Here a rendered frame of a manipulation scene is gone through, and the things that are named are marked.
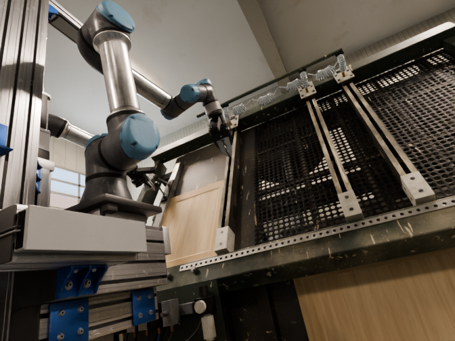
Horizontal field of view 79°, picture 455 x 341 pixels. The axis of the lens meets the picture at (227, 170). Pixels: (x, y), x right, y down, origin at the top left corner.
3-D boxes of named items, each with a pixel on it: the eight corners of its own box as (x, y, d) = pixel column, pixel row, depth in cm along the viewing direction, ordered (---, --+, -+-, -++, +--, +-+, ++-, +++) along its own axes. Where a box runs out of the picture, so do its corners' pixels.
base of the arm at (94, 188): (105, 199, 72) (105, 164, 75) (65, 214, 77) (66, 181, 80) (145, 208, 85) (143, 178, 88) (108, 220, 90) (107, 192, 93)
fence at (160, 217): (139, 281, 143) (134, 277, 140) (178, 167, 216) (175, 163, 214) (146, 279, 141) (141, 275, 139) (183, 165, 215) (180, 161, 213)
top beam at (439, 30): (157, 166, 237) (150, 157, 231) (160, 159, 245) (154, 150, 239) (459, 41, 161) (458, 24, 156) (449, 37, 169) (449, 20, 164)
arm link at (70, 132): (39, 98, 123) (137, 148, 152) (32, 111, 129) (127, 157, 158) (29, 117, 116) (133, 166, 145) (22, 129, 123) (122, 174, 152)
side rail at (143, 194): (111, 294, 154) (97, 285, 148) (162, 170, 240) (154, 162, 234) (119, 292, 152) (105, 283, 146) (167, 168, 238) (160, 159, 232)
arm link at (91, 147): (114, 189, 92) (112, 153, 97) (137, 174, 85) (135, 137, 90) (76, 184, 83) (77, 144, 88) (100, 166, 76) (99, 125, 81)
